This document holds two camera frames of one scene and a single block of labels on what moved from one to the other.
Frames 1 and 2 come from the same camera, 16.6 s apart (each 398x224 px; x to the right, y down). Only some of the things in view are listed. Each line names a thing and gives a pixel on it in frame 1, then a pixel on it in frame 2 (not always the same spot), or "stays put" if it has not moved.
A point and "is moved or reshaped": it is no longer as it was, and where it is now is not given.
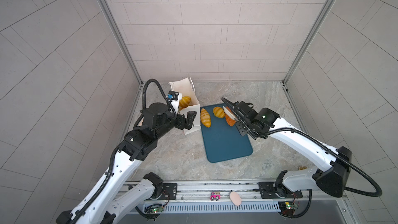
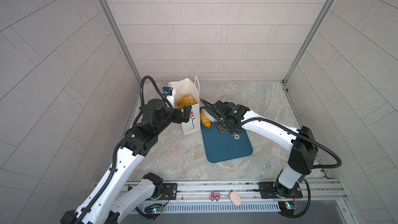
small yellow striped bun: x=218 y=112 is moved or reshaped
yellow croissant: x=205 y=117 stays put
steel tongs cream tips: x=229 y=114 is moved or reshaped
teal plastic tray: x=223 y=142 stays put
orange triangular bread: x=229 y=114 is moved or reshaped
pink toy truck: x=215 y=196 stays put
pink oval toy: x=235 y=198 stays put
